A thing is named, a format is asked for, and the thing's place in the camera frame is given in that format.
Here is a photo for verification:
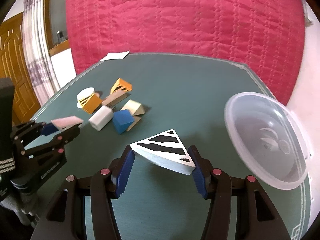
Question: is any tan wooden wedge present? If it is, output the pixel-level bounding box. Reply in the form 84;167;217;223
126;116;142;132

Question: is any dark bottle on sill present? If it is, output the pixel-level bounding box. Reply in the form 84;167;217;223
57;31;65;44

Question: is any red quilted blanket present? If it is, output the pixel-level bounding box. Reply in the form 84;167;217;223
66;0;305;104

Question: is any clear plastic bowl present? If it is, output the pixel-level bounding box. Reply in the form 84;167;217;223
224;92;313;190

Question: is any wooden window sill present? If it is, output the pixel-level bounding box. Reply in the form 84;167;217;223
43;0;70;56

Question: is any blue block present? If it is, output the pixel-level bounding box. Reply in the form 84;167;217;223
112;109;135;134

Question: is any white phone charger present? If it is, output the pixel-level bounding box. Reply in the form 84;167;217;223
88;106;113;131

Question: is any beige wooden wedge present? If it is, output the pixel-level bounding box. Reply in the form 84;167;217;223
121;100;145;116

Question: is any grey wooden wedge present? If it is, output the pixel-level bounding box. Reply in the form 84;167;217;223
51;116;84;131

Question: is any orange striped wedge front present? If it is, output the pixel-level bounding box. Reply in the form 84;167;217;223
77;93;102;114

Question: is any white paper sheet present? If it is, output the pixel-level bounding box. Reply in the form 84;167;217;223
100;50;130;61

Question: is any brown wooden block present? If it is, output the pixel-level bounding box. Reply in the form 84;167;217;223
101;90;128;108

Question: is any brown wooden door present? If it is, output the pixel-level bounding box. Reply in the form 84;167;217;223
1;13;40;125

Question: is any white patterned curtain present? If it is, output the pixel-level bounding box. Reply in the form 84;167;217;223
22;0;60;105

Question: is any white zebra striped wedge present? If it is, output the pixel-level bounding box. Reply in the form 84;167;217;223
130;129;195;175

